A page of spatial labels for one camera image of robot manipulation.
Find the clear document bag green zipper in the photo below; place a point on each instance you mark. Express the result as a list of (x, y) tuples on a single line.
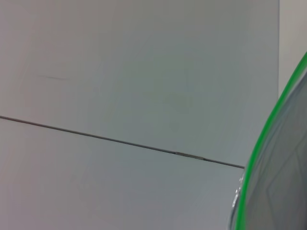
[(283, 155)]

